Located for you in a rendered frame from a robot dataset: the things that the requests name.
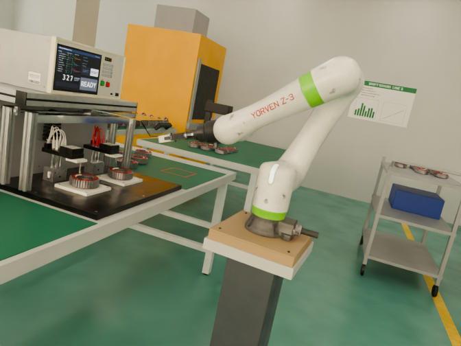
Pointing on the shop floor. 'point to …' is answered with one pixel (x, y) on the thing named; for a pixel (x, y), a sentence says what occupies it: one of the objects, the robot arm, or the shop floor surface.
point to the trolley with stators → (391, 211)
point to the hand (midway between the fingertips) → (166, 138)
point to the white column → (71, 20)
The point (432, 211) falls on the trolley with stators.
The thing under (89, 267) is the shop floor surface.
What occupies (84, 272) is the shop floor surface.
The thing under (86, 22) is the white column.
